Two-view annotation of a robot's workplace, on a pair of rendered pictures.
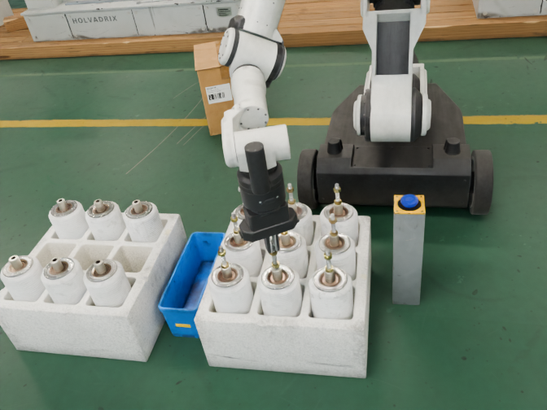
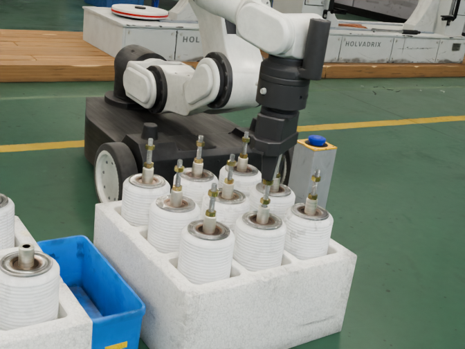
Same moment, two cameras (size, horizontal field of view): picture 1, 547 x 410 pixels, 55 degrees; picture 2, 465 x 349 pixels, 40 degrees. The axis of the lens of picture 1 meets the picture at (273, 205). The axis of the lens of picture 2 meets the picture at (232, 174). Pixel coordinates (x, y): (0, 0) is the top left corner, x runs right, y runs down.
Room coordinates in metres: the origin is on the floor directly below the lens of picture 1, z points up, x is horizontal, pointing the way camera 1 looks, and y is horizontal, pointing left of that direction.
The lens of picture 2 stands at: (0.24, 0.91, 0.74)
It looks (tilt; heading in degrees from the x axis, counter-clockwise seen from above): 21 degrees down; 307
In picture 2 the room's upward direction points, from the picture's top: 8 degrees clockwise
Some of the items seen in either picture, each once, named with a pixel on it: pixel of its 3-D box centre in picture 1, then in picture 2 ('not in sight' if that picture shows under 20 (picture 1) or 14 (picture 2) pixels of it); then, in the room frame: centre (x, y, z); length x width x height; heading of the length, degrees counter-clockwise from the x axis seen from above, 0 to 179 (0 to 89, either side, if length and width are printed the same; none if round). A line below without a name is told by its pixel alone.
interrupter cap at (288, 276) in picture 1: (277, 276); (261, 220); (0.84, 0.02, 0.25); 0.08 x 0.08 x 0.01
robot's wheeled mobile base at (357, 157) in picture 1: (394, 117); (167, 115); (1.57, -0.46, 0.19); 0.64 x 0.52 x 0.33; 162
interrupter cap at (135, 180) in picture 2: (249, 211); (147, 181); (1.10, 0.07, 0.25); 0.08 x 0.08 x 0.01
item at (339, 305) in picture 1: (332, 307); (302, 253); (0.81, -0.10, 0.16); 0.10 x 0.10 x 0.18
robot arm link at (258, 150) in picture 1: (261, 160); (297, 49); (0.83, 0.01, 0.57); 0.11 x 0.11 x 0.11; 89
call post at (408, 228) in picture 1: (407, 253); (304, 206); (0.95, -0.32, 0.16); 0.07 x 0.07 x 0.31; 74
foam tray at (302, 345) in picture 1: (292, 288); (217, 267); (0.95, -0.02, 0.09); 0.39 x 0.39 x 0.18; 74
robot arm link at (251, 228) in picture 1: (264, 204); (277, 113); (0.84, 0.02, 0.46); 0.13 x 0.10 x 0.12; 104
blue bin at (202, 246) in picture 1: (199, 282); (85, 300); (1.06, 0.24, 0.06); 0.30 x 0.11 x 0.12; 164
